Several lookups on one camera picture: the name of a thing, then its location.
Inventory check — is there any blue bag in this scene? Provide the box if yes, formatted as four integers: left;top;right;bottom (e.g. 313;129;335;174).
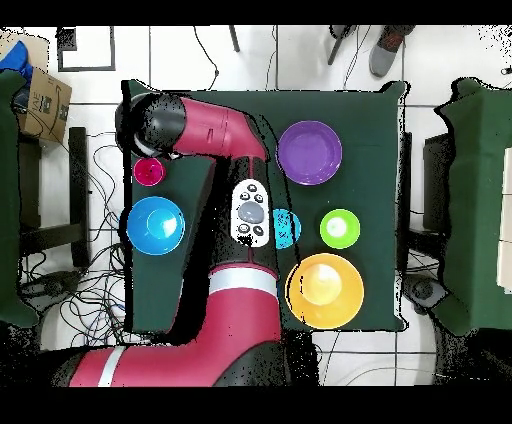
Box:
0;39;34;83

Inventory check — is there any small light blue ribbed bowl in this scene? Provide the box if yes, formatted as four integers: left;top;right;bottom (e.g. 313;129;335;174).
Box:
272;208;302;250

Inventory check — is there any large orange bowl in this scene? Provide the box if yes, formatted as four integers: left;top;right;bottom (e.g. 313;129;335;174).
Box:
284;252;366;331

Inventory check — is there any green cloth covered table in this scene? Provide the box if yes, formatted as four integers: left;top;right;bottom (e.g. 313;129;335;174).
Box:
0;69;40;330
433;76;512;337

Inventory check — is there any black pedestal foot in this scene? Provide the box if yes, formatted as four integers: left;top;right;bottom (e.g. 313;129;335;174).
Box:
19;270;83;313
401;271;449;315

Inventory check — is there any large blue bowl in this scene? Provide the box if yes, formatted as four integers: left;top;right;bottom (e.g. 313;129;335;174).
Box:
126;195;186;256

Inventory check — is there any person's foot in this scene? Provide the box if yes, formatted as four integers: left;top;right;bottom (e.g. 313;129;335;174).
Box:
367;25;417;79

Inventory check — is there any printed cardboard box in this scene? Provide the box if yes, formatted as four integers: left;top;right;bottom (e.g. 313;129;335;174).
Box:
19;67;74;144

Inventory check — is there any dark green table cloth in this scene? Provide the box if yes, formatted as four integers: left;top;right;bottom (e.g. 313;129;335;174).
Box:
121;79;409;333

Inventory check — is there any plain cardboard box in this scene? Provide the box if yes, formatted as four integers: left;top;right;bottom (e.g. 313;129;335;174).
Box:
0;31;50;73

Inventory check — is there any black square floor frame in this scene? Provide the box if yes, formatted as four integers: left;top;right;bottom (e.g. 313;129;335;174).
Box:
56;25;117;74

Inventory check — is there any small green ribbed bowl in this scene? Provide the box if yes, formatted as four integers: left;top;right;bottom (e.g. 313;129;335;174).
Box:
318;208;362;250

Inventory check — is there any wide purple bowl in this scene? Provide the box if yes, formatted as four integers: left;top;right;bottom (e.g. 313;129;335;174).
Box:
276;120;344;186

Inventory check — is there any black tripod stand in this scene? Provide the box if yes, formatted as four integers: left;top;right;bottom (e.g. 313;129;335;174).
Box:
327;24;359;66

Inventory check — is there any black bench frame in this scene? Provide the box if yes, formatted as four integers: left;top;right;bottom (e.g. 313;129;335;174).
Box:
17;126;92;269

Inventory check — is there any white box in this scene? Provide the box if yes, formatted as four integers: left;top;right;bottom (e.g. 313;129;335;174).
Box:
495;146;512;295

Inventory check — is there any red cup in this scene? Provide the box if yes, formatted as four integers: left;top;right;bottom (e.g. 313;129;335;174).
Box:
132;156;167;188

